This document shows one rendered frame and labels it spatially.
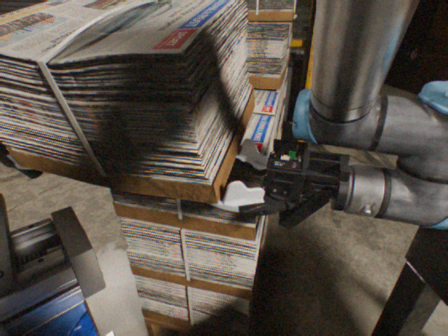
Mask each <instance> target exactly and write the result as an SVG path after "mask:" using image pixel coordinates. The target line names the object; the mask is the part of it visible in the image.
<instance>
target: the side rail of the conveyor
mask: <svg viewBox="0 0 448 336"><path fill-rule="evenodd" d="M405 259H406V260H407V261H408V262H409V263H410V264H411V265H412V267H413V268H415V270H416V272H418V273H419V274H420V277H422V278H423V279H424V280H425V282H426V283H427V284H428V286H430V287H431V289H432V291H433V292H435V293H436V294H437V296H439V297H440V299H441V300H442V301H443V302H444V303H445V305H446V306H447V307H448V229H445V230H443V229H438V228H432V227H431V228H426V227H420V226H419V227H418V230H417V232H416V234H415V236H414V239H413V241H412V242H411V244H410V248H409V249H408V251H407V252H406V255H405Z"/></svg>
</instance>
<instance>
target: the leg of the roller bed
mask: <svg viewBox="0 0 448 336"><path fill-rule="evenodd" d="M440 301H441V299H440V297H439V296H437V294H436V293H435V292H433V291H432V289H431V287H430V286H428V284H427V283H426V282H425V280H424V279H423V278H422V277H420V274H419V273H418V272H416V270H415V268H413V267H412V265H411V264H410V263H409V262H408V261H406V262H405V265H404V267H403V268H402V271H401V273H400V275H399V276H398V280H397V281H396V284H395V285H394V288H393V289H392V292H391V294H390V296H389V298H388V299H387V303H386V304H385V306H384V307H383V312H382V313H381V315H380V316H379V318H378V321H377V323H376V325H375V327H374V330H373V332H372V334H371V335H370V336H419V335H420V333H421V330H422V329H423V328H424V326H425V324H426V323H427V321H428V320H429V319H430V316H431V315H432V313H433V312H434V310H435V308H436V306H438V304H439V303H440Z"/></svg>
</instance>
